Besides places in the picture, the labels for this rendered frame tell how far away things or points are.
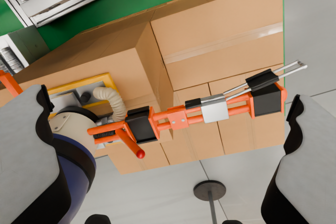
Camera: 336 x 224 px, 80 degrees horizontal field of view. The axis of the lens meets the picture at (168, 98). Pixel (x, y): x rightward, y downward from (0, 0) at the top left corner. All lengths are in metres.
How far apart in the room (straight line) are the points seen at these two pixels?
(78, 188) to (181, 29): 0.78
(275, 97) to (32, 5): 0.66
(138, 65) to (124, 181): 2.19
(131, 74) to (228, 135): 0.89
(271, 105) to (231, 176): 2.09
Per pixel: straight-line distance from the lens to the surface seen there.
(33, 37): 1.35
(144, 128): 0.60
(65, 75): 0.76
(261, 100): 0.58
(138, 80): 0.68
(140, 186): 2.76
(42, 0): 0.64
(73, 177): 0.56
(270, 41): 1.15
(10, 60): 1.38
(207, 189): 2.74
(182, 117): 0.57
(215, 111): 0.57
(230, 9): 1.04
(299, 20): 1.81
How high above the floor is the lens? 1.54
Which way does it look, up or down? 58 degrees down
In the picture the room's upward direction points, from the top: 177 degrees counter-clockwise
